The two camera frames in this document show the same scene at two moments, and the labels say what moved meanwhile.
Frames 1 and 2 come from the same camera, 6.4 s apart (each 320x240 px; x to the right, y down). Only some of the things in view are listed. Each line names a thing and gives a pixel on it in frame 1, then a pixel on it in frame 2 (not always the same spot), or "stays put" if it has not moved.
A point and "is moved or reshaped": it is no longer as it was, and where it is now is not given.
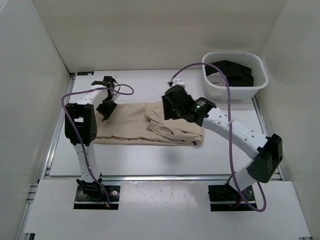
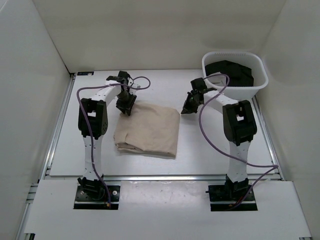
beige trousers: x=143 y=123 is moved or reshaped
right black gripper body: x=170 y=112 to x=190 y=105
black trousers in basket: x=237 y=75 stays put
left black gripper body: x=105 y=106 to x=125 y=100
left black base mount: x=91 y=195 stays put
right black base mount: x=227 y=198 stays put
